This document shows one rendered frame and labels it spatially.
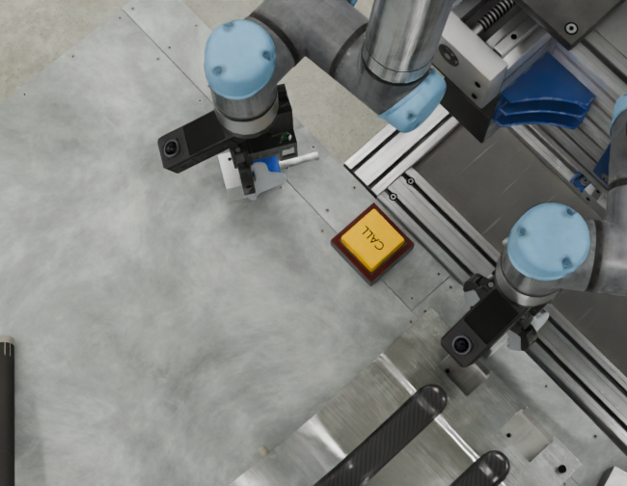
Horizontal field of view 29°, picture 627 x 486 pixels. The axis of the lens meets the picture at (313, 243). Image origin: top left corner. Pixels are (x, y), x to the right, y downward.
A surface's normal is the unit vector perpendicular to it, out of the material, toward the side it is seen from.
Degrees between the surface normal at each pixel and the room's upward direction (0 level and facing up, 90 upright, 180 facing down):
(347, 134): 0
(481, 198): 0
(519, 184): 0
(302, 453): 26
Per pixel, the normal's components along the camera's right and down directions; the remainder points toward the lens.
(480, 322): -0.40, 0.04
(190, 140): -0.48, -0.18
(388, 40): -0.61, 0.70
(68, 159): 0.00, -0.29
